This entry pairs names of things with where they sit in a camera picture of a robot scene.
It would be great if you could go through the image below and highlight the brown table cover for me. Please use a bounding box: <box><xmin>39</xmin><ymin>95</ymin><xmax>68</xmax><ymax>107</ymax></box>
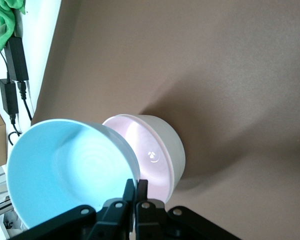
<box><xmin>31</xmin><ymin>0</ymin><xmax>300</xmax><ymax>240</ymax></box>

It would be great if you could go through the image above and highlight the white bowl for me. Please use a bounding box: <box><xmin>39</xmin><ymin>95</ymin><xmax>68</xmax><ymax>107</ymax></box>
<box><xmin>137</xmin><ymin>114</ymin><xmax>186</xmax><ymax>193</ymax></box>

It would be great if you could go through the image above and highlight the black adapter cable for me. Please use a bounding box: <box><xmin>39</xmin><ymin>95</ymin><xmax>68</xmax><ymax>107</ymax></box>
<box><xmin>16</xmin><ymin>79</ymin><xmax>34</xmax><ymax>121</ymax></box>
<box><xmin>7</xmin><ymin>112</ymin><xmax>23</xmax><ymax>146</ymax></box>

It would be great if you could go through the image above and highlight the small black power adapter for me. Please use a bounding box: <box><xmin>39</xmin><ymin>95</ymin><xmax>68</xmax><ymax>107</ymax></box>
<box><xmin>0</xmin><ymin>78</ymin><xmax>20</xmax><ymax>114</ymax></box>

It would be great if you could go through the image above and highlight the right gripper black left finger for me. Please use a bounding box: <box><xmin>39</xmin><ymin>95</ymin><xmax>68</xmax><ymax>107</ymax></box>
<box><xmin>89</xmin><ymin>178</ymin><xmax>136</xmax><ymax>240</ymax></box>

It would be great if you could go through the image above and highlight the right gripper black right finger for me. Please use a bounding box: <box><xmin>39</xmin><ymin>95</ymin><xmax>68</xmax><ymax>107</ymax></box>
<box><xmin>134</xmin><ymin>179</ymin><xmax>167</xmax><ymax>240</ymax></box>

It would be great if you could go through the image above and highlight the green cloth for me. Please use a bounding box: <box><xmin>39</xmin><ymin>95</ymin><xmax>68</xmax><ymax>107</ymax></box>
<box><xmin>0</xmin><ymin>0</ymin><xmax>27</xmax><ymax>51</ymax></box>

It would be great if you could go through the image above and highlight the large black power adapter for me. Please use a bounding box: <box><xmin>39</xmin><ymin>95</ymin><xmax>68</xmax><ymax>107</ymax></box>
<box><xmin>4</xmin><ymin>36</ymin><xmax>30</xmax><ymax>82</ymax></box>

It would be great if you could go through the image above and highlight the pink plate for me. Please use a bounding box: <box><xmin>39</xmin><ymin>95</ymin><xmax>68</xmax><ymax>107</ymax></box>
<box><xmin>101</xmin><ymin>114</ymin><xmax>176</xmax><ymax>205</ymax></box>

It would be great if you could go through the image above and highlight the blue bowl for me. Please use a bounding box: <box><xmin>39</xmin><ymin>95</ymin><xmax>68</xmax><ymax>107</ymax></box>
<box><xmin>6</xmin><ymin>118</ymin><xmax>141</xmax><ymax>232</ymax></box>

